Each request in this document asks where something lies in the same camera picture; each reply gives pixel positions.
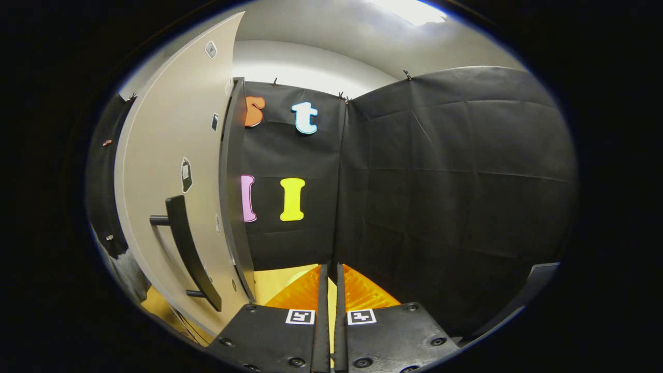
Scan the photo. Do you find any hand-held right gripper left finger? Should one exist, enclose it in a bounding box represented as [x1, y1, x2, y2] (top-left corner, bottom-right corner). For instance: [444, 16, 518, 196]
[206, 264, 331, 373]

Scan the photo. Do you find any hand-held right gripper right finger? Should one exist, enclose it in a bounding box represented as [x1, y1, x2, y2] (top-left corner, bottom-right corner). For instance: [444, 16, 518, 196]
[334, 263, 462, 373]

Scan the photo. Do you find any black cabinet door handle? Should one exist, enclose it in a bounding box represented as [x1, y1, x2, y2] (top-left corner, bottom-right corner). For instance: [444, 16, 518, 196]
[149, 194, 223, 312]

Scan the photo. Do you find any beige cabinet door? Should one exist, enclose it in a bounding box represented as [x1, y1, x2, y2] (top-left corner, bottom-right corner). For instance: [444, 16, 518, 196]
[113, 11, 247, 345]

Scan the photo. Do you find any black backdrop cloth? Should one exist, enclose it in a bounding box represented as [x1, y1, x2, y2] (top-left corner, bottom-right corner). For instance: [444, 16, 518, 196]
[85, 66, 578, 337]

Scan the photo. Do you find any dark grey curved object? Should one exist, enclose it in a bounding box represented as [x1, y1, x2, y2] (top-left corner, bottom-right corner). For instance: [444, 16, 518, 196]
[458, 262, 561, 345]

